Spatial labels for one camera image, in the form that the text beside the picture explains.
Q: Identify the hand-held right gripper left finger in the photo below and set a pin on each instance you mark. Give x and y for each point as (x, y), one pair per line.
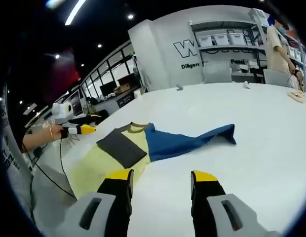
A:
(113, 197)

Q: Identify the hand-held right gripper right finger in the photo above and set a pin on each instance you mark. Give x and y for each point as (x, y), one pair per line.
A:
(204, 197)

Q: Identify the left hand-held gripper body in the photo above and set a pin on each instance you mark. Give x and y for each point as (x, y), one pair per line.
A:
(61, 112)

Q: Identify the yellow blue black garment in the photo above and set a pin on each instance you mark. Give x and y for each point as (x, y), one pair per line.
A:
(165, 145)

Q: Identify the large computer monitor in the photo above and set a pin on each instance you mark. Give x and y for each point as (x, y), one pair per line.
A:
(76, 103)

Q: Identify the small black monitor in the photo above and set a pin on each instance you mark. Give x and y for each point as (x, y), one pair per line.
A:
(107, 89)

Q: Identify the dark office desk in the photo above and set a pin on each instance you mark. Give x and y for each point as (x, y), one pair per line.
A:
(124, 100)

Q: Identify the cardboard box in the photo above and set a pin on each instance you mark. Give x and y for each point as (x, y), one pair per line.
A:
(123, 87)

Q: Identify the white paper cup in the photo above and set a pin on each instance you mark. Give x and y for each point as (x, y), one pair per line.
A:
(137, 94)

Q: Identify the person's grey shirt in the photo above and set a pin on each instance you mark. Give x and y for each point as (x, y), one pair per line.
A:
(17, 177)

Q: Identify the small grey table object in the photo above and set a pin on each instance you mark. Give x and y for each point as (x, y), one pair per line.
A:
(179, 87)

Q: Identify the small white table object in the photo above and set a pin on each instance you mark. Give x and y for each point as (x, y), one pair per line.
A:
(246, 85)

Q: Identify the grey office chair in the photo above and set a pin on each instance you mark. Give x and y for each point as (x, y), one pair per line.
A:
(217, 72)
(276, 77)

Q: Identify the cream cloth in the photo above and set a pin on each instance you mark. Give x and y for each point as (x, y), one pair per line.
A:
(297, 96)

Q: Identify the grey metal shelf unit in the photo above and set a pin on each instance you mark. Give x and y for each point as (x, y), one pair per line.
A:
(229, 54)

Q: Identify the white storage bin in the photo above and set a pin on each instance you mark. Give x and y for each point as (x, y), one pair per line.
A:
(205, 41)
(220, 40)
(237, 39)

